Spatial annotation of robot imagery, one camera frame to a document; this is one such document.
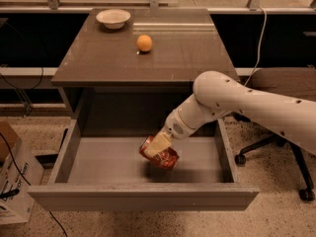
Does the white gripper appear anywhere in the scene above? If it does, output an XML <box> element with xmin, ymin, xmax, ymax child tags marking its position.
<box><xmin>144</xmin><ymin>109</ymin><xmax>194</xmax><ymax>157</ymax></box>

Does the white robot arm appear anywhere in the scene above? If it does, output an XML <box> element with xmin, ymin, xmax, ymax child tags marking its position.
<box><xmin>145</xmin><ymin>71</ymin><xmax>316</xmax><ymax>158</ymax></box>

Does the open grey top drawer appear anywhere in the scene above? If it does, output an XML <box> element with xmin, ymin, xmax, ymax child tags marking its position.
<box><xmin>27</xmin><ymin>95</ymin><xmax>261</xmax><ymax>212</ymax></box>

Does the grey cabinet with top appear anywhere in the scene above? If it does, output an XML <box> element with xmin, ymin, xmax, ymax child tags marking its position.
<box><xmin>50</xmin><ymin>8</ymin><xmax>242</xmax><ymax>137</ymax></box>

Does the orange fruit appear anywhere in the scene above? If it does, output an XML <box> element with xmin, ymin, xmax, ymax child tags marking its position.
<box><xmin>136</xmin><ymin>35</ymin><xmax>152</xmax><ymax>52</ymax></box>

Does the white bowl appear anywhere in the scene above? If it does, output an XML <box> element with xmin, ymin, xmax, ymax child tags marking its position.
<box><xmin>96</xmin><ymin>9</ymin><xmax>130</xmax><ymax>30</ymax></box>

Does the white cardboard box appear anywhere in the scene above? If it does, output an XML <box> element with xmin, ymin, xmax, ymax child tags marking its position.
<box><xmin>0</xmin><ymin>138</ymin><xmax>43</xmax><ymax>225</ymax></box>

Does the grey office chair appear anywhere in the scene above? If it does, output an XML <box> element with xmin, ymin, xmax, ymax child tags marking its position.
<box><xmin>234</xmin><ymin>67</ymin><xmax>316</xmax><ymax>202</ymax></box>

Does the brown cardboard box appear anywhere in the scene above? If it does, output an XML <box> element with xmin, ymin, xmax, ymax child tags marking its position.
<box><xmin>0</xmin><ymin>121</ymin><xmax>19</xmax><ymax>163</ymax></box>

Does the black floor cable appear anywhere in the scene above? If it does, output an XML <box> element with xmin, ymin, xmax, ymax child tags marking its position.
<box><xmin>0</xmin><ymin>131</ymin><xmax>68</xmax><ymax>237</ymax></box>

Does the white hanging cable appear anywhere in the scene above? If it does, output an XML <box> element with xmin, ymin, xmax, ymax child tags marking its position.
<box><xmin>243</xmin><ymin>6</ymin><xmax>268</xmax><ymax>87</ymax></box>

